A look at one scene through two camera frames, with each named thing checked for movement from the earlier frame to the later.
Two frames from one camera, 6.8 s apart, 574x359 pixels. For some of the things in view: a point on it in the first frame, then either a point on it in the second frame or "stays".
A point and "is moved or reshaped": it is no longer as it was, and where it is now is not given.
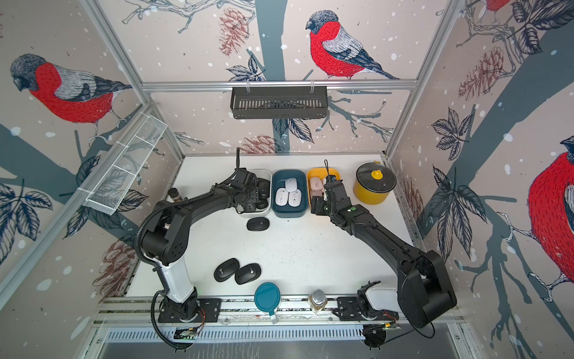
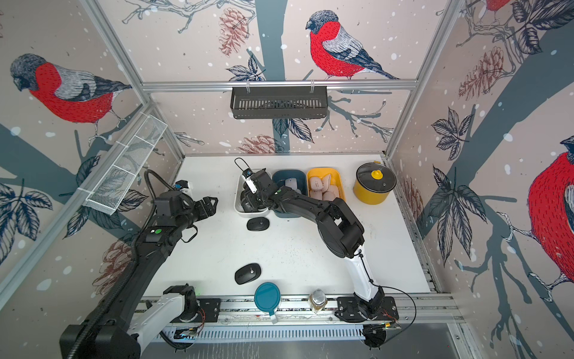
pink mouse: x=316 y=183 stays
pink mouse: x=316 y=192 stays
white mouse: x=291 y=184 stays
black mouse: x=226 y=269 is moved or reshaped
